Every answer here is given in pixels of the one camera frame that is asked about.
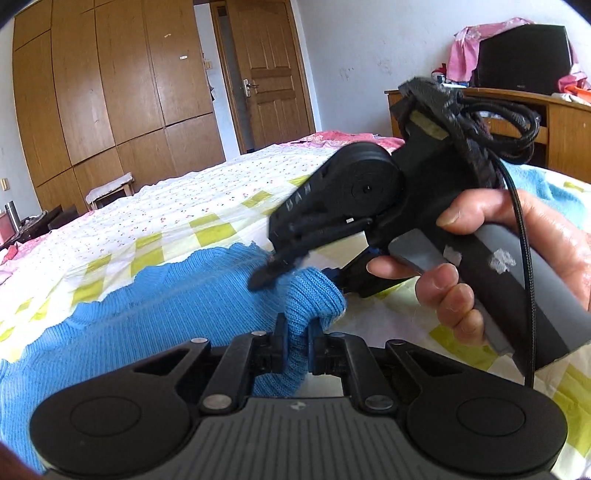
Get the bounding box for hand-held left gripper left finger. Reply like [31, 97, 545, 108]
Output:
[131, 313, 287, 414]

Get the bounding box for wooden door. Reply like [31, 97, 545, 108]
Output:
[210, 0, 317, 155]

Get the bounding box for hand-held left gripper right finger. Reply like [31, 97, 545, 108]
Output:
[308, 318, 462, 411]

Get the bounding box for pink cloth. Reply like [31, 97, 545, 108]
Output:
[448, 18, 591, 93]

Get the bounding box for white floral bedsheet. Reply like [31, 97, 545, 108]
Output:
[0, 143, 333, 287]

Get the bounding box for wooden stool with white cloth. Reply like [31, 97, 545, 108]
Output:
[85, 172, 136, 210]

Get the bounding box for wooden desk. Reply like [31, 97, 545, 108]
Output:
[385, 88, 591, 171]

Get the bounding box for blue knit sweater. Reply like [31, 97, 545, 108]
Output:
[0, 242, 347, 472]

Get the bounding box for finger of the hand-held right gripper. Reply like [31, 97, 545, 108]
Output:
[249, 166, 370, 291]
[323, 249, 393, 298]

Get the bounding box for floral patchwork bed sheet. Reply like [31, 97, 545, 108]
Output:
[0, 173, 591, 480]

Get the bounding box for black television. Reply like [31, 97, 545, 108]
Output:
[475, 25, 573, 95]

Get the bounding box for pink embroidered blanket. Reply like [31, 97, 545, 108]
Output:
[277, 130, 407, 153]

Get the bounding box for teal fuzzy cloth white spots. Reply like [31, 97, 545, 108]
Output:
[503, 164, 591, 222]

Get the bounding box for person's right hand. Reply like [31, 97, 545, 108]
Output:
[368, 189, 591, 348]

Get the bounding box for dark nightstand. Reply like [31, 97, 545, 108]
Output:
[18, 205, 79, 243]

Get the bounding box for black braided cable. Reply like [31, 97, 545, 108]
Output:
[455, 90, 543, 388]

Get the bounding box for wooden wardrobe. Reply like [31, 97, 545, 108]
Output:
[11, 0, 227, 215]

